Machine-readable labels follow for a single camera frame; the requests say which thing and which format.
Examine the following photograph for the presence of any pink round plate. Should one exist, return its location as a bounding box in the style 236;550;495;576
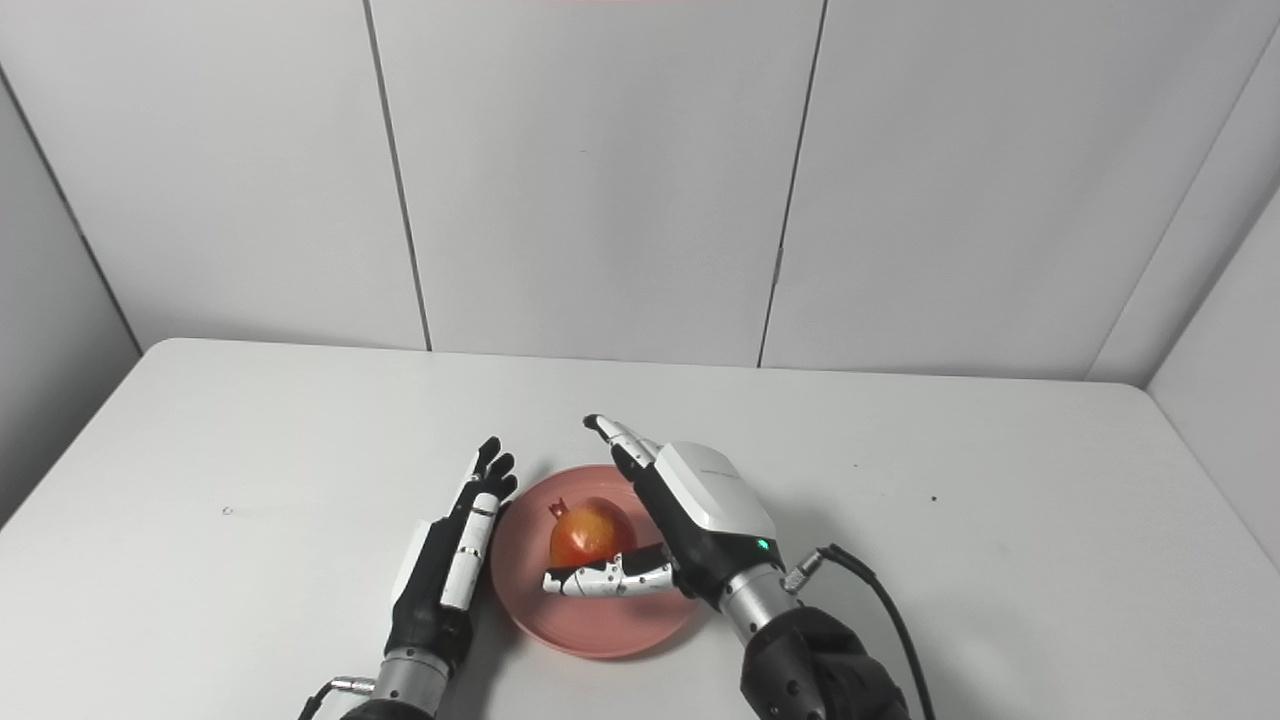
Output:
489;465;701;660

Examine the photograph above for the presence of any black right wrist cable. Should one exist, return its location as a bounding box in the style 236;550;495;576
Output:
783;544;937;720

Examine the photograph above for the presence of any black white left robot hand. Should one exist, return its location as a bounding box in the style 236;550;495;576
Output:
385;436;519;676

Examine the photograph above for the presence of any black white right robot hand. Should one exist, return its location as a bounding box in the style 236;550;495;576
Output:
543;414;786;613

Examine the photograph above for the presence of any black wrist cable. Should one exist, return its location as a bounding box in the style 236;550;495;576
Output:
783;544;937;720
298;677;377;720

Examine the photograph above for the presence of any red pomegranate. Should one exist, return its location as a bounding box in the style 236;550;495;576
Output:
548;497;637;569

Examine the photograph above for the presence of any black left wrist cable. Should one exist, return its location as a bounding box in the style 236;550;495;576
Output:
298;677;377;720

